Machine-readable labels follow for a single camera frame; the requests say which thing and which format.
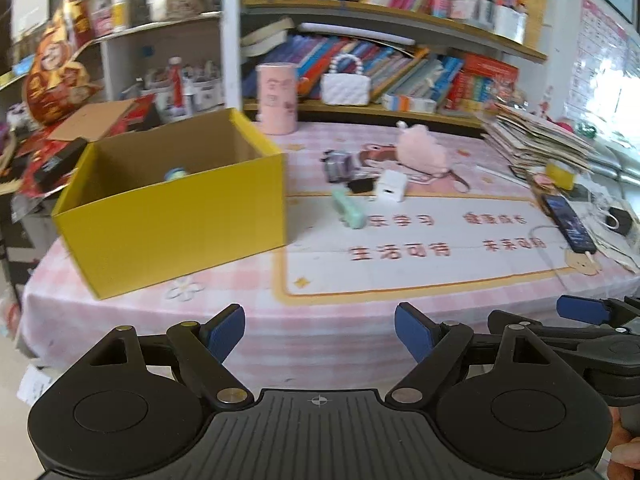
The stack of papers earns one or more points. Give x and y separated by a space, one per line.
528 141

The pink cylindrical cup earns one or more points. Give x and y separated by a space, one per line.
277 98

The white charger block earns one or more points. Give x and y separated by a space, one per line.
391 185

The pink plush toy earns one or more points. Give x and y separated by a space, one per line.
426 160

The red gold gift bag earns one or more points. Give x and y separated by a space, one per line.
58 84

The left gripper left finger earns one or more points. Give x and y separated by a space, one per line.
200 351

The white quilted pearl handbag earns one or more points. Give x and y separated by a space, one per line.
345 89

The mint green comb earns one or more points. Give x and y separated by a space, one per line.
348 210

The pink checkered desk mat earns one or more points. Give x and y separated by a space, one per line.
319 312

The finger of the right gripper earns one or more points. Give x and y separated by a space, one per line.
585 310

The small grey toy camera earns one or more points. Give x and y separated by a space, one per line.
338 166

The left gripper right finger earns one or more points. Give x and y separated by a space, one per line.
438 350

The brown cardboard sheet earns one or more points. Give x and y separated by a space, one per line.
91 122

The yellow cardboard box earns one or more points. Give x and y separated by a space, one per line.
127 228

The black smartphone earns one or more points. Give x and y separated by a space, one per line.
568 222

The green frog toy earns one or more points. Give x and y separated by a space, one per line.
176 173

